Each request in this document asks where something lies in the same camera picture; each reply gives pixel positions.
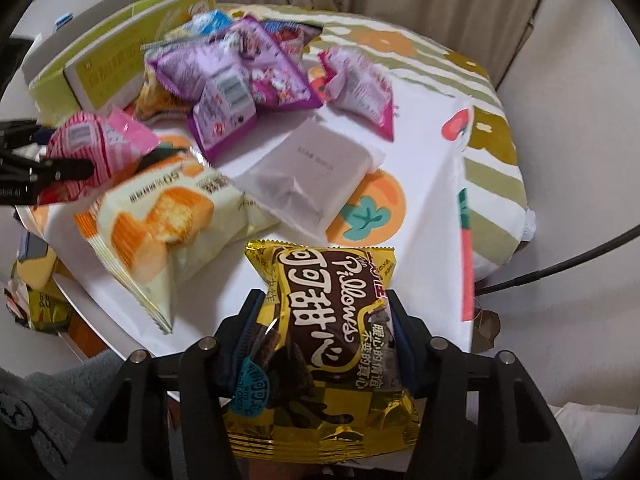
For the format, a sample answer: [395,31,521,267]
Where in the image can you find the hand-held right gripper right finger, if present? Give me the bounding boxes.
[386,291,583,480]

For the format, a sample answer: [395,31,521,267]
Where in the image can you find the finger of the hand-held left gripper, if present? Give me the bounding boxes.
[29,156,97,184]

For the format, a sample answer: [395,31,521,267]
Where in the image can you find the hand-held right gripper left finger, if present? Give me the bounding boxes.
[65,289,267,480]

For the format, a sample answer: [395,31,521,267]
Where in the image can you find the pink striped snack packet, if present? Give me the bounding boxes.
[39,107,162,206]

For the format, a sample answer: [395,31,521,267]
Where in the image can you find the gold brown chocolate snack packet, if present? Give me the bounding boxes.
[221,239,420,462]

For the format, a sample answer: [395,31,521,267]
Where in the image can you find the green cardboard box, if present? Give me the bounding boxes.
[27,0,218,113]

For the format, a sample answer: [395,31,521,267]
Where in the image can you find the white pink-print snack packet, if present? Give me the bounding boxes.
[318,45,397,142]

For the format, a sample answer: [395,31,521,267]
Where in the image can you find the brown paper bag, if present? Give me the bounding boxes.
[471,304,502,353]

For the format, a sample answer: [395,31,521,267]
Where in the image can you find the cream cake snack packet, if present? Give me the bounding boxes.
[74,154,282,336]

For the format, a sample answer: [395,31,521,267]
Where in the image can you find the yellow orange snack packet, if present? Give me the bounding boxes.
[134,67,173,122]

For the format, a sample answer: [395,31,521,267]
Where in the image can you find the large purple snack packet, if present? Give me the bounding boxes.
[144,35,243,107]

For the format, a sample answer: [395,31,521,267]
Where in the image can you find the small purple barcode packet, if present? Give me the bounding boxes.
[186,66,259,162]

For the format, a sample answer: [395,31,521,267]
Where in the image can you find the white fruit-print cloth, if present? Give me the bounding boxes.
[14,52,477,393]

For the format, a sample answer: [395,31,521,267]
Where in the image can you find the grey knit clothing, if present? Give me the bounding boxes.
[0,349,128,480]

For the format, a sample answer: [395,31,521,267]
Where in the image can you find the white grey flat packet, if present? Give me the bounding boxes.
[234,115,387,242]

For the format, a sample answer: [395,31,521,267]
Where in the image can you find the blue white snack packet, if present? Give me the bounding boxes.
[172,9,236,43]

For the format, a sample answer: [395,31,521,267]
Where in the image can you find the purple cartoon-print snack packet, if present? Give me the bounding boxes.
[234,16,325,112]

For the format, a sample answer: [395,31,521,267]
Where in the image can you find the red snack packet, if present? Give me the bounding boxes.
[262,19,322,58]

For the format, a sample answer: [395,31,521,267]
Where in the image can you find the green striped floral blanket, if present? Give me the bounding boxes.
[215,2,537,282]

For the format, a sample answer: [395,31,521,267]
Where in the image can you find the black cable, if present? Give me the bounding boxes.
[474,222,640,297]

